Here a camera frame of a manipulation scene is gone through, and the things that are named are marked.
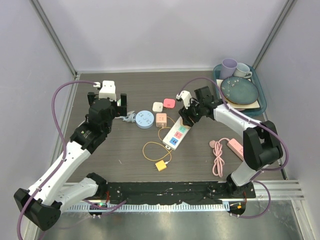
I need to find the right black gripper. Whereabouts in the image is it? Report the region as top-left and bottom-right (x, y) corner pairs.
(179, 98), (204, 128)

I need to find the white multicolour power strip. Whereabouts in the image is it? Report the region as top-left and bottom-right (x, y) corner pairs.
(162, 116), (191, 151)

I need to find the orange cube socket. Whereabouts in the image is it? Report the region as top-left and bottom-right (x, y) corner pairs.
(182, 119), (194, 128)

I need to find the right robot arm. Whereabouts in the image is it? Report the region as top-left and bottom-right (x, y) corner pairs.
(176, 86), (284, 198)

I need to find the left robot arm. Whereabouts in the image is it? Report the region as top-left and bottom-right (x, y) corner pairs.
(14, 92), (127, 231)

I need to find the red pink flat charger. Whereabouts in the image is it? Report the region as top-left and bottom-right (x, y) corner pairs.
(163, 98), (176, 109)

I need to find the pink cube socket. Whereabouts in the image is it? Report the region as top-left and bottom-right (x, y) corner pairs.
(155, 113), (167, 128)

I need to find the white flat charger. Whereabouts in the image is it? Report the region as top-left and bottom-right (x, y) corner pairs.
(152, 102), (164, 113)

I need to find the round light blue socket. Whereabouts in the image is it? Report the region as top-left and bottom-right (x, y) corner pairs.
(135, 110), (155, 129)

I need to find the pink power strip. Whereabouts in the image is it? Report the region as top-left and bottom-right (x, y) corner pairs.
(227, 138), (244, 161)

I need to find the yellow charger block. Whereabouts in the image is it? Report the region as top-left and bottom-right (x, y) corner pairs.
(155, 160), (168, 172)

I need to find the dark blue plate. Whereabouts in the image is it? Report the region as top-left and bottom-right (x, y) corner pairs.
(220, 76), (259, 105)

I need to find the purple cup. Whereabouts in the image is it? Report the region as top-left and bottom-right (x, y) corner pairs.
(219, 58), (238, 80)

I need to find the grey blue mug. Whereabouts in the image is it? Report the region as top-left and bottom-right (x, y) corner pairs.
(233, 62), (253, 79)

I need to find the teal plastic tray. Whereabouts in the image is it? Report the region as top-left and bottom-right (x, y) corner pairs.
(212, 64), (267, 117)

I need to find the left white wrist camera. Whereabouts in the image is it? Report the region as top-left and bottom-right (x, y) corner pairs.
(94, 80), (117, 102)

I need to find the yellow charging cable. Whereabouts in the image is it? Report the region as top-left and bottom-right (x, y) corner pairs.
(142, 116), (177, 167)

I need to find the pink coiled cord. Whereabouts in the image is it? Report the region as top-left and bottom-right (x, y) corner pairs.
(209, 137), (231, 178)

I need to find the black mounting base plate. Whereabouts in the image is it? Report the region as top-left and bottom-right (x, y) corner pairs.
(106, 181), (256, 205)

